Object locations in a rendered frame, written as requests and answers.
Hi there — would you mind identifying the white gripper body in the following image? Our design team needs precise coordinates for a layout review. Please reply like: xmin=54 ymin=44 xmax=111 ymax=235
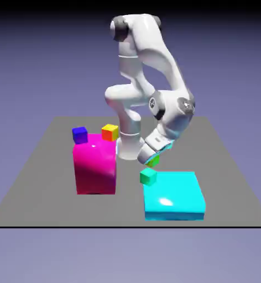
xmin=136 ymin=139 xmax=175 ymax=166

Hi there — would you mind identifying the small lime green cube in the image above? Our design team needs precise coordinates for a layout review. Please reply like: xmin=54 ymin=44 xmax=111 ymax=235
xmin=145 ymin=154 xmax=160 ymax=168

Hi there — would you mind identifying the small teal green cube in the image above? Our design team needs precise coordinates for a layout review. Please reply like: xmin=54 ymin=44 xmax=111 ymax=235
xmin=139 ymin=167 xmax=158 ymax=186

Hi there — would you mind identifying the small orange yellow cube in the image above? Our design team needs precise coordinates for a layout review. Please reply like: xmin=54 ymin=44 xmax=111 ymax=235
xmin=101 ymin=123 xmax=119 ymax=142

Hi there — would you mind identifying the small blue cube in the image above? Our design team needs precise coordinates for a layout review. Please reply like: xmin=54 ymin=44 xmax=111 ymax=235
xmin=71 ymin=125 xmax=88 ymax=145

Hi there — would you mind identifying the large cyan box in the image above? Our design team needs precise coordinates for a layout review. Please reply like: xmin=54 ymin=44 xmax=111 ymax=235
xmin=143 ymin=171 xmax=206 ymax=222

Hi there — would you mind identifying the large magenta box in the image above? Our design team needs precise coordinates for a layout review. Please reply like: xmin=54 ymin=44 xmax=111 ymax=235
xmin=72 ymin=133 xmax=118 ymax=196

